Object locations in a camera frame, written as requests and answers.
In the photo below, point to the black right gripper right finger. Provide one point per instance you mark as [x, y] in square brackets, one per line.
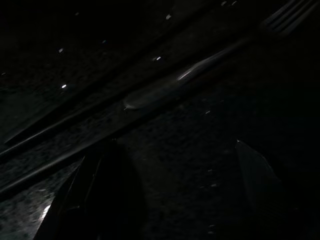
[265, 200]

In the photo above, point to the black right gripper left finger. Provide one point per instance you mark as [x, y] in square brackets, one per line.
[100, 195]

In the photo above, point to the silver metal fork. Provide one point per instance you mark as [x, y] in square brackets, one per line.
[155, 93]

